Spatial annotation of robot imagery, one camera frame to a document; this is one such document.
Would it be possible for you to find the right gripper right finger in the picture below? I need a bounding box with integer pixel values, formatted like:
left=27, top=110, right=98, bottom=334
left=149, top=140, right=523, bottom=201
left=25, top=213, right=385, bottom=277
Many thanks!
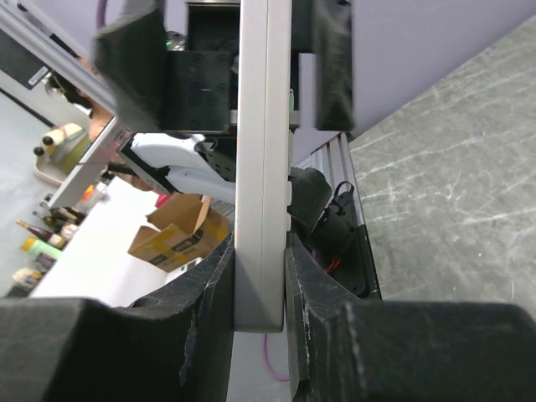
left=286, top=235, right=535, bottom=401

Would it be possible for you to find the plain white remote control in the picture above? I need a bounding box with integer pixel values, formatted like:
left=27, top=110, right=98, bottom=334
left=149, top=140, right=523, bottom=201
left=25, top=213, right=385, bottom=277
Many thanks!
left=234, top=1, right=292, bottom=333

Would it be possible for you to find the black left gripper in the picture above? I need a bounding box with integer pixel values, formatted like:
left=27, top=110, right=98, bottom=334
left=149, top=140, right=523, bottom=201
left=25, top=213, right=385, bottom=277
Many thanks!
left=94, top=1, right=355, bottom=132

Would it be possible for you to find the cardboard box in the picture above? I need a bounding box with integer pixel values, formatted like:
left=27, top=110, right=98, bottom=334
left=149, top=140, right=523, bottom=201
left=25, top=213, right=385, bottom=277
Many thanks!
left=128, top=193, right=229, bottom=273

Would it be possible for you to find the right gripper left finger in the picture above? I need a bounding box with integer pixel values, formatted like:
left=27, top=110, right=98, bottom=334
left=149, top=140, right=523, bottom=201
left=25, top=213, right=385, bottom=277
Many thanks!
left=1, top=237, right=234, bottom=401

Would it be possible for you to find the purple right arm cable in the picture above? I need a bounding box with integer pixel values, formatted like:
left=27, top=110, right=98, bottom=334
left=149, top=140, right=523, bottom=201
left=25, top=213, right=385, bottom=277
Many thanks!
left=262, top=246, right=340, bottom=383

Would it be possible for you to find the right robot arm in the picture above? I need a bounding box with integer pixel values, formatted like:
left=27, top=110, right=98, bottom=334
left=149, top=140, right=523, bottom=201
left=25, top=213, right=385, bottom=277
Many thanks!
left=1, top=168, right=535, bottom=401

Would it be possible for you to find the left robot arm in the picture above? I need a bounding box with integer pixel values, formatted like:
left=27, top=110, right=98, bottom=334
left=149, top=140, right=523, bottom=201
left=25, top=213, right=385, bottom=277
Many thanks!
left=94, top=1, right=355, bottom=203

